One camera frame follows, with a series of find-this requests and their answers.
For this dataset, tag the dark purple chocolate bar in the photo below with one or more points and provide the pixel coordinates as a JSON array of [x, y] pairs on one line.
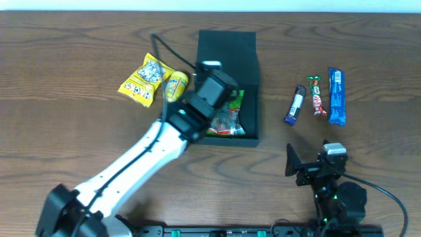
[[295, 108]]

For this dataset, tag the yellow sunflower seed bag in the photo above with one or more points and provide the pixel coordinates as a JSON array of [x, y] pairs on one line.
[[142, 84]]

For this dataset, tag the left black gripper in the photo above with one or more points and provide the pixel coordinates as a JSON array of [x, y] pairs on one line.
[[227, 97]]

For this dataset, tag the blue wafer bar wrapper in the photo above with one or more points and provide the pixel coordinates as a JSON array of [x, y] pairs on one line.
[[337, 114]]

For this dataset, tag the green red KitKat bar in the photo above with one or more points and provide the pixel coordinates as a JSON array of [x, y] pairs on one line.
[[314, 83]]

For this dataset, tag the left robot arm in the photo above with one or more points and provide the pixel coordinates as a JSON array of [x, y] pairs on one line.
[[90, 208]]

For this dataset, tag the green gummy candy bag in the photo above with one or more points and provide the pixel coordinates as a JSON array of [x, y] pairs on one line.
[[226, 123]]

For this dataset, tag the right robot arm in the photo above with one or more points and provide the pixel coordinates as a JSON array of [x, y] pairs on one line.
[[339, 207]]

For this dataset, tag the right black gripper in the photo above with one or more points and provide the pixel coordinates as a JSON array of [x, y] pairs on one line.
[[309, 168]]

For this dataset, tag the dark green gift box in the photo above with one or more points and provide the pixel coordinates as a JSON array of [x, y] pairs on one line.
[[237, 51]]

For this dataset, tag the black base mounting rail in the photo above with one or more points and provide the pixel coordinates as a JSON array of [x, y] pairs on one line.
[[251, 231]]

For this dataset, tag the yellow Mentos gum bottle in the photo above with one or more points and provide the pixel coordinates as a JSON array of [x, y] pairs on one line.
[[175, 86]]

